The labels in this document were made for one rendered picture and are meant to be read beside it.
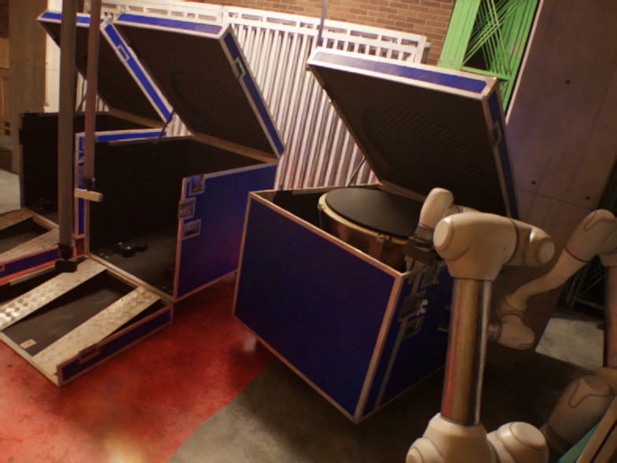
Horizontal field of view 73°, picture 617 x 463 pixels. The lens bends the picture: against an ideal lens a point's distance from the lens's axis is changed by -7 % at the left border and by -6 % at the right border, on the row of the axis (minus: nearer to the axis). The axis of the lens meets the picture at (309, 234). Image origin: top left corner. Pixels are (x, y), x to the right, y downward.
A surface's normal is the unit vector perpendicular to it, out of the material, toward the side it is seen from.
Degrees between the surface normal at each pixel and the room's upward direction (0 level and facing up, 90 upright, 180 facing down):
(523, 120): 90
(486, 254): 70
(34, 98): 90
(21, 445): 0
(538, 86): 90
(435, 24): 90
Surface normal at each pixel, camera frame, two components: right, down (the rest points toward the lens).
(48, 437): 0.18, -0.92
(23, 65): -0.41, 0.25
